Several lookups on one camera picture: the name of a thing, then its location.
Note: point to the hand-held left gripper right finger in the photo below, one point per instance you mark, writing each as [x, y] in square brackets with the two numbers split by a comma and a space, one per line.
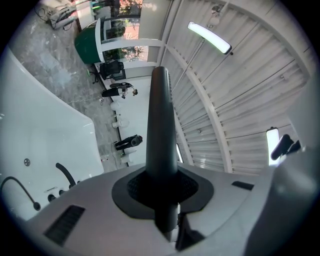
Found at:
[237, 207]

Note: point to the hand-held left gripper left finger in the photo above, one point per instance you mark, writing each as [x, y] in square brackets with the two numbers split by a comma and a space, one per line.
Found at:
[95, 212]

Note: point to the black shower head with hose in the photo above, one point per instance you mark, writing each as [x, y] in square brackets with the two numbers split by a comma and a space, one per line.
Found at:
[160, 125]

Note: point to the white bathtub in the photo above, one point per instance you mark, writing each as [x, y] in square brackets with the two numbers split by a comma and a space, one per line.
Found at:
[45, 135]

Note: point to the green round container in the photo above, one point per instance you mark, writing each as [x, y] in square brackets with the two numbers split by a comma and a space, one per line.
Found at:
[86, 45]

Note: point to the black faucet knob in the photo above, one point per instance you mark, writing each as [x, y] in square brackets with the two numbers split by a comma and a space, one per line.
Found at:
[51, 197]
[61, 192]

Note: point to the white ceiling light panel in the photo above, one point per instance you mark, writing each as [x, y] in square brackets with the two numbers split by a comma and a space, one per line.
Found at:
[272, 147]
[208, 37]

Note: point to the ceiling light tube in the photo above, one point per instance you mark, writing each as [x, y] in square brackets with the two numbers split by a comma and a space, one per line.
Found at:
[178, 152]

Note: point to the green strip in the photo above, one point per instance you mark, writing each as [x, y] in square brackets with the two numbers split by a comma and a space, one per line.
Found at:
[88, 73]

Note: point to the black office chair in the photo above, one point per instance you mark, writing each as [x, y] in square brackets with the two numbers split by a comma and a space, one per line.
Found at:
[110, 70]

